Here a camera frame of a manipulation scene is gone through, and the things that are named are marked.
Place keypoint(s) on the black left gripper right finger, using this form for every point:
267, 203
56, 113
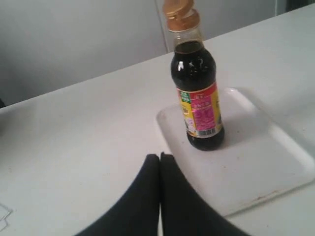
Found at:
183, 211

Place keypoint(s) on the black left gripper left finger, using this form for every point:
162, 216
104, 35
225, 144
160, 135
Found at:
136, 213

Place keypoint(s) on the dark soy sauce bottle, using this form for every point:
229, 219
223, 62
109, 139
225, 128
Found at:
193, 70

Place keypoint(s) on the orange flip bottle cap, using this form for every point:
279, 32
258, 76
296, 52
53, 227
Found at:
180, 15

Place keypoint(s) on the white rectangular plastic tray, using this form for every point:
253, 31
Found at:
257, 161

